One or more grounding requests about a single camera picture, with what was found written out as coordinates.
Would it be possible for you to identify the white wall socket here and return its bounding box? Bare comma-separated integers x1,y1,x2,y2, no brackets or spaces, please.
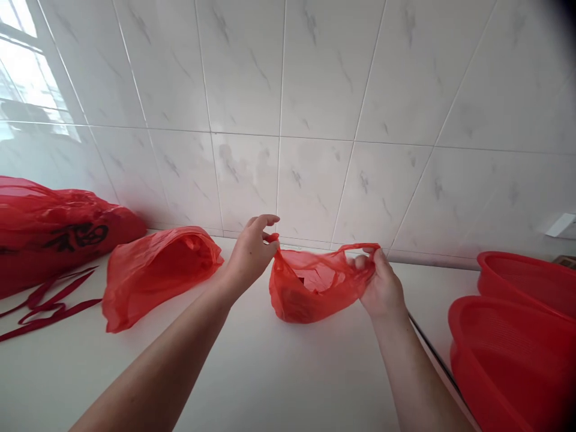
545,212,576,239

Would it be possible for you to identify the dark red ribbon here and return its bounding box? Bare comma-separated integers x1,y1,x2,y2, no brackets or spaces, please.
0,265,104,343

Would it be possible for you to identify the large red black-printed bag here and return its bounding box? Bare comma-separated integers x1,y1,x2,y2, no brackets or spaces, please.
0,175,148,301

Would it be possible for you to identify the small red plastic bag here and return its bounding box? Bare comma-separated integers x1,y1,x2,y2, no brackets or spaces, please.
268,232,382,325

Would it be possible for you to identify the person's right hand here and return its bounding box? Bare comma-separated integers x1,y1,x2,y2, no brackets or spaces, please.
353,247,409,319

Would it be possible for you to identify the person's left hand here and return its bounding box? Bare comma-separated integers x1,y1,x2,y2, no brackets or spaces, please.
222,214,281,294

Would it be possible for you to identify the open red plastic bag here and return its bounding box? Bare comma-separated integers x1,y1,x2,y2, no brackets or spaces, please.
101,226,226,335

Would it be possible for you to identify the red plastic strainer basket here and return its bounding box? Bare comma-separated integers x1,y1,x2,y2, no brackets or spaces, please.
448,295,576,432
476,250,576,321

